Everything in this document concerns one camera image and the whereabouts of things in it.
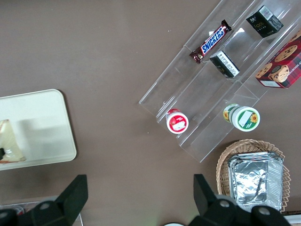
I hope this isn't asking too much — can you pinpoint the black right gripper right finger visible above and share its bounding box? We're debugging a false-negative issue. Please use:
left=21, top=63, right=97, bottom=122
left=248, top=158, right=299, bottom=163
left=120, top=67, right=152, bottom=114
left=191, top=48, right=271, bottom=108
left=188, top=174, right=292, bottom=226

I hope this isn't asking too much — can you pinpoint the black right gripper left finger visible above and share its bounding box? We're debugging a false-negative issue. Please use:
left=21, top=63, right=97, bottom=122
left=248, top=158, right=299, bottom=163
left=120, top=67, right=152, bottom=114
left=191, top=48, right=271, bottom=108
left=0, top=174, right=89, bottom=226

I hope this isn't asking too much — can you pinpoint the triangular sandwich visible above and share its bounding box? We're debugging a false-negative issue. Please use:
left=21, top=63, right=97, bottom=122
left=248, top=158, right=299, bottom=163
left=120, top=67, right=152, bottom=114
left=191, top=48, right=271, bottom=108
left=0, top=119, right=26, bottom=165

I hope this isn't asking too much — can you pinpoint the light tan wicker basket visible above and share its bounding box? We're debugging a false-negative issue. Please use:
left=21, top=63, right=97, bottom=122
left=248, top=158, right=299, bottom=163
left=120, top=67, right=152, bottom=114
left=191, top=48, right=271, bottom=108
left=215, top=138, right=291, bottom=213

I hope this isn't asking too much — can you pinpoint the beige plastic tray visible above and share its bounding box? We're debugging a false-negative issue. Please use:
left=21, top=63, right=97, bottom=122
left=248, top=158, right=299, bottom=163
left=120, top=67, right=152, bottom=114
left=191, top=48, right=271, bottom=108
left=0, top=89, right=78, bottom=171

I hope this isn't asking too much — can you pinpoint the white rectangular snack tray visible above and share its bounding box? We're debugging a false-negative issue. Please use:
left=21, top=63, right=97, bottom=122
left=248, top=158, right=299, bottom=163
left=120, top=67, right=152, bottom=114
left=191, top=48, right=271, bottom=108
left=281, top=210, right=301, bottom=226

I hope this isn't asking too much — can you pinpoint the stack of foil trays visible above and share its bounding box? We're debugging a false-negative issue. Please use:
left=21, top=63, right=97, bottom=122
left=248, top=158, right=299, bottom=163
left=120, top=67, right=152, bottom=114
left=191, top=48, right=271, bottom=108
left=227, top=152, right=284, bottom=212

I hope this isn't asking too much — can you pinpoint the red lid white cup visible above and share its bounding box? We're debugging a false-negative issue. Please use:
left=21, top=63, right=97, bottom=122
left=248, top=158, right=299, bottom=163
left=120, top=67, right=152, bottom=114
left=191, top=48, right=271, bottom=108
left=166, top=108, right=190, bottom=134

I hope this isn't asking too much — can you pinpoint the green lid white cup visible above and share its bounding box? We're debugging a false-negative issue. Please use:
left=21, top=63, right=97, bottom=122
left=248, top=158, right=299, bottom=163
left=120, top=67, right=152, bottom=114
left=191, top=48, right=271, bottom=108
left=222, top=103, right=261, bottom=132

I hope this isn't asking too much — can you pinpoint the clear acrylic stepped shelf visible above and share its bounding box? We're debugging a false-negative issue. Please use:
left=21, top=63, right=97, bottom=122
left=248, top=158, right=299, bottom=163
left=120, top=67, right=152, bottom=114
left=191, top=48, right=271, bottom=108
left=138, top=0, right=301, bottom=163

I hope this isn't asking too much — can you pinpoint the small black carton box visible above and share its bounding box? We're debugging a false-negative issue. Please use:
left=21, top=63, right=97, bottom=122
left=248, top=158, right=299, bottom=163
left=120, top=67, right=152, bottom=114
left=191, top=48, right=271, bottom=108
left=246, top=5, right=285, bottom=39
left=209, top=50, right=240, bottom=78

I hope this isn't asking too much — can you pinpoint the red tartan cookie box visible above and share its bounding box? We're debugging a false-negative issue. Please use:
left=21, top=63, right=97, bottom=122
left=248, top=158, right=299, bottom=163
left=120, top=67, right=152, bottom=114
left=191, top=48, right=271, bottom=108
left=255, top=29, right=301, bottom=89

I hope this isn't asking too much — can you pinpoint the Snickers chocolate bar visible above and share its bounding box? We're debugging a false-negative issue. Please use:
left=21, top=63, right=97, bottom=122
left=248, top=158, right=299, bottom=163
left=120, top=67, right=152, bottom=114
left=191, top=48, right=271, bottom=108
left=189, top=19, right=232, bottom=65

